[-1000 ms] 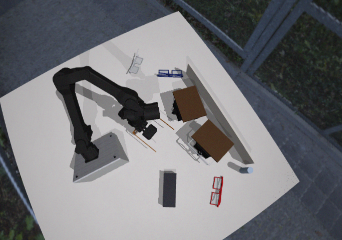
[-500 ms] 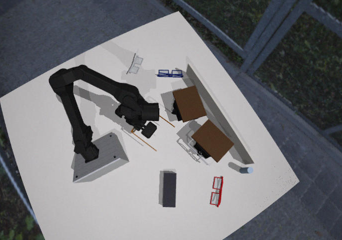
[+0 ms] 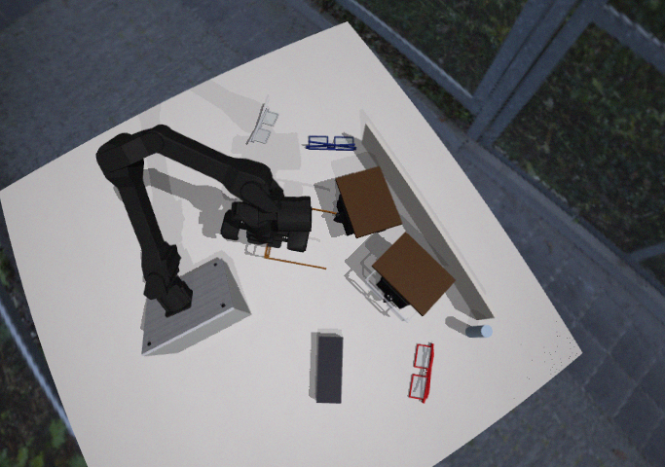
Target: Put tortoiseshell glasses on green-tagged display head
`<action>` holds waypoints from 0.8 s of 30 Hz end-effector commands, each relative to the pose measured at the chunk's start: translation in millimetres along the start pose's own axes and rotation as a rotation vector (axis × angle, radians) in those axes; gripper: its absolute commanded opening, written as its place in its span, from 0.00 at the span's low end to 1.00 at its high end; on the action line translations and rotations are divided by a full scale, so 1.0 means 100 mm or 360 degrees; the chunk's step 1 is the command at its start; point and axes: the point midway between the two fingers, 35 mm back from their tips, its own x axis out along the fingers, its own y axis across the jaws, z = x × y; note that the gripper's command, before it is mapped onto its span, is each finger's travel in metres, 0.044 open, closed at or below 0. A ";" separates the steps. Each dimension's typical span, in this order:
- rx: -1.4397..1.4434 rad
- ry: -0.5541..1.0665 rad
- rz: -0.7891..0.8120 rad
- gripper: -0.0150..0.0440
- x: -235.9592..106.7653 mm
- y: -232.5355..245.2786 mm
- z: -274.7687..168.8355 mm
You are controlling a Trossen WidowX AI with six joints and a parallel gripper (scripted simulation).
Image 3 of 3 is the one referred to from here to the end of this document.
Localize dark blue glasses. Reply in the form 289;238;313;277
306;135;356;151

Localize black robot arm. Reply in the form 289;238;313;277
95;125;312;317

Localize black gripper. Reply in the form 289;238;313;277
220;209;310;252

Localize dark grey cylinder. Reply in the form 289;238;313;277
465;325;493;338

